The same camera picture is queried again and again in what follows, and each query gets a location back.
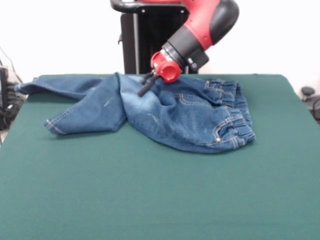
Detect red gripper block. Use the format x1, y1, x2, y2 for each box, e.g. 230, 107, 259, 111
137, 49, 181, 97

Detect blue denim jeans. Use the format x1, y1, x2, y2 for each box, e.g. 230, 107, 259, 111
14, 71, 257, 155

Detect dark green table cloth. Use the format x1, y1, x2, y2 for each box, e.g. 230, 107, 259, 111
0, 73, 320, 240

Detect black electronics box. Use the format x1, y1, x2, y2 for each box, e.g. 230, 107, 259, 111
0, 66, 10, 109

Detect black chair base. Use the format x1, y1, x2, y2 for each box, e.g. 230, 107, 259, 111
301, 86, 320, 125

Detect black robot pedestal stand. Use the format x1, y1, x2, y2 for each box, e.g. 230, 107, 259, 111
109, 0, 210, 75

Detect black cable bundle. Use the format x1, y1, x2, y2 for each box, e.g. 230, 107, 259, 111
0, 81, 28, 131

